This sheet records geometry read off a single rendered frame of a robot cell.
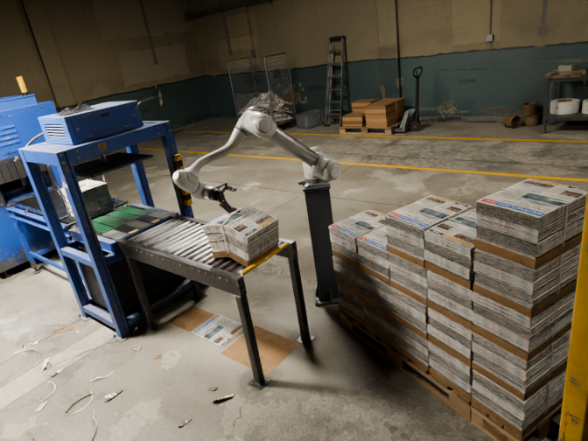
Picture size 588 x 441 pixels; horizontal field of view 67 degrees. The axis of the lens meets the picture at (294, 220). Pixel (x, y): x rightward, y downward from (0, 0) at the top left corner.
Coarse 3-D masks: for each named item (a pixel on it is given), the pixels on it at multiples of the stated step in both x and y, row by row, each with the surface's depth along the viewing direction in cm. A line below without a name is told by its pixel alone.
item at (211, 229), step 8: (224, 216) 288; (232, 216) 281; (208, 224) 282; (216, 224) 273; (208, 232) 281; (216, 232) 275; (208, 240) 286; (216, 240) 280; (216, 248) 284; (224, 248) 279
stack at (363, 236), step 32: (352, 224) 299; (384, 224) 292; (352, 256) 290; (384, 256) 260; (384, 288) 270; (416, 288) 244; (448, 288) 223; (352, 320) 319; (384, 320) 283; (416, 320) 253; (448, 320) 229; (384, 352) 298; (416, 352) 263
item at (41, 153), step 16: (144, 128) 348; (160, 128) 358; (48, 144) 341; (64, 144) 330; (80, 144) 316; (96, 144) 320; (112, 144) 329; (128, 144) 339; (32, 160) 331; (48, 160) 313; (80, 160) 313
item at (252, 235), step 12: (252, 216) 278; (264, 216) 278; (228, 228) 266; (240, 228) 265; (252, 228) 266; (264, 228) 269; (276, 228) 279; (240, 240) 263; (252, 240) 263; (264, 240) 272; (276, 240) 284; (240, 252) 269; (252, 252) 267
